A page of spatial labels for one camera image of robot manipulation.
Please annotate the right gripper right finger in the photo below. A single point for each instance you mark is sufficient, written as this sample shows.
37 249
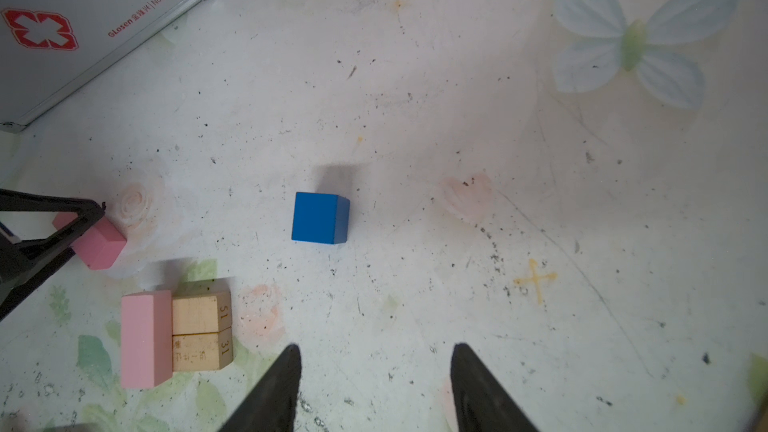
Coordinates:
481 403

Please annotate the hot pink rectangular block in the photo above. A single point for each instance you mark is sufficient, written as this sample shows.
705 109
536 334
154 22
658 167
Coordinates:
100 246

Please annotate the blue cube block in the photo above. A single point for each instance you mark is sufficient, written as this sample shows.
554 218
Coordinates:
320 218

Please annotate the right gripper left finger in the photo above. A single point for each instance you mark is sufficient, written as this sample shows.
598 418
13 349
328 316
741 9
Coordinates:
271 405

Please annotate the natural wood block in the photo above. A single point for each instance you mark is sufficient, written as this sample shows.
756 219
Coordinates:
202 352
201 313

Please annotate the silver metal first-aid case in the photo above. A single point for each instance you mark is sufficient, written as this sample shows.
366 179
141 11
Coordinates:
51 48

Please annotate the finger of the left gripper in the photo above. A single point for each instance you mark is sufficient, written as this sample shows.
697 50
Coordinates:
27 264

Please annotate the light pink rectangular block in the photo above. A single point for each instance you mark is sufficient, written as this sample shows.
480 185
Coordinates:
146 339

